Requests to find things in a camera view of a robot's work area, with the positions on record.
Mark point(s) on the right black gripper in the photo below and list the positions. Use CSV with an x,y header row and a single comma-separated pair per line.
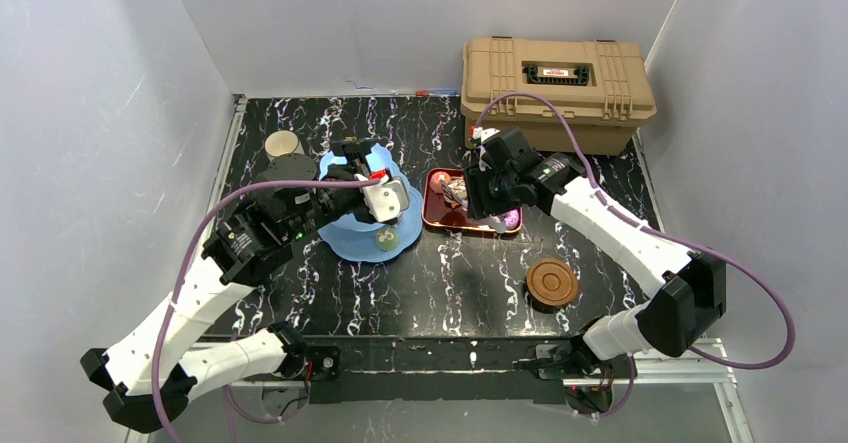
x,y
479,195

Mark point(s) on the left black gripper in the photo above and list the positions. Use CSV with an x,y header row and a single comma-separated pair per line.
x,y
357,164

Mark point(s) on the purple glazed donut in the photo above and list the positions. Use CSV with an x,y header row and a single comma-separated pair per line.
x,y
512,219

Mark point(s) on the red rectangular tray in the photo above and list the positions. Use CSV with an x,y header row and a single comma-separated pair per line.
x,y
438,213

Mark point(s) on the blue three-tier cake stand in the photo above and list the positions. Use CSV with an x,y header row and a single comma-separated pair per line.
x,y
355,241

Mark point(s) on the green sugared cake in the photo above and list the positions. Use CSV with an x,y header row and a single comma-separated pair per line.
x,y
387,238

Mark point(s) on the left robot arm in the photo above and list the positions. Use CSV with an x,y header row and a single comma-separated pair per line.
x,y
155,372

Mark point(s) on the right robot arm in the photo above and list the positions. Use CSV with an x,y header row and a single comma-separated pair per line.
x,y
685,290

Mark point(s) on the pink sugared cake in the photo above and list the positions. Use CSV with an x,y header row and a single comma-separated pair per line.
x,y
438,180

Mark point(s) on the beige ribbed mug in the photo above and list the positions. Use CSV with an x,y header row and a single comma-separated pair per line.
x,y
281,143

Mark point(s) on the red blue pen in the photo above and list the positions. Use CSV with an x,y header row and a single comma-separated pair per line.
x,y
439,92

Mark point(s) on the round brown wooden box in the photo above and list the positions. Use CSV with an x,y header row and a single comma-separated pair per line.
x,y
551,285

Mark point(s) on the tan plastic toolbox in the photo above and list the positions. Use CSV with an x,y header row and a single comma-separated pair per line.
x,y
597,89

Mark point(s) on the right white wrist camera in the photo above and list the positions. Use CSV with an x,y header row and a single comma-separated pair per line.
x,y
480,135

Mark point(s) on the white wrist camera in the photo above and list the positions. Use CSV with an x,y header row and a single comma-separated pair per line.
x,y
387,199
480,135

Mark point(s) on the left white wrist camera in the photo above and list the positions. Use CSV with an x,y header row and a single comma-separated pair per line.
x,y
387,199

